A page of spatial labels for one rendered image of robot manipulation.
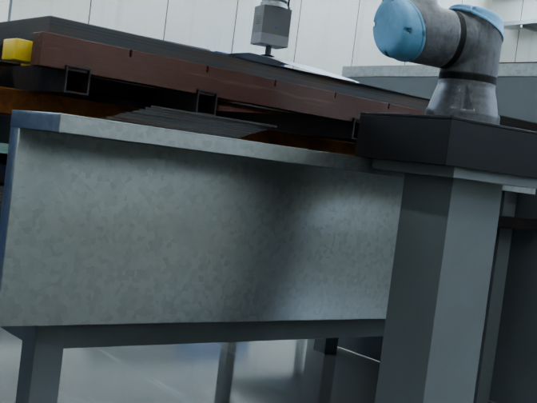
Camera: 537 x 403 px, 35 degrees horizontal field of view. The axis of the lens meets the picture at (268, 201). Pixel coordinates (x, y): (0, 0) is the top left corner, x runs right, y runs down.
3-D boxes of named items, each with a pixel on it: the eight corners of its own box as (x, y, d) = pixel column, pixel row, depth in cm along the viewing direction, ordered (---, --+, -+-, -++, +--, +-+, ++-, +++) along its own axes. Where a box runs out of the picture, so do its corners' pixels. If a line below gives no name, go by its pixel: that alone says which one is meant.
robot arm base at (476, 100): (515, 130, 173) (522, 81, 173) (459, 120, 166) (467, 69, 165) (462, 127, 186) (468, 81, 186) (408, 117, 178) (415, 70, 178)
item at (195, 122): (67, 117, 158) (69, 95, 157) (238, 141, 182) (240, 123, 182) (98, 119, 148) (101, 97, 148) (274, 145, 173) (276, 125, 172)
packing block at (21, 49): (1, 59, 164) (3, 38, 164) (25, 64, 167) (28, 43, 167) (13, 58, 160) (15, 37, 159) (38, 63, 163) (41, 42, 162)
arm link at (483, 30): (510, 79, 172) (520, 12, 172) (456, 69, 167) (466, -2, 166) (472, 81, 183) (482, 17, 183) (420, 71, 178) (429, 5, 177)
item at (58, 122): (9, 126, 152) (12, 109, 152) (471, 186, 233) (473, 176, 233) (58, 132, 136) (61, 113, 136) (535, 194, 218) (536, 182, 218)
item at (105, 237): (-12, 321, 153) (9, 126, 152) (454, 313, 235) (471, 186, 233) (-4, 326, 150) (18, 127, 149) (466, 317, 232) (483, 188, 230)
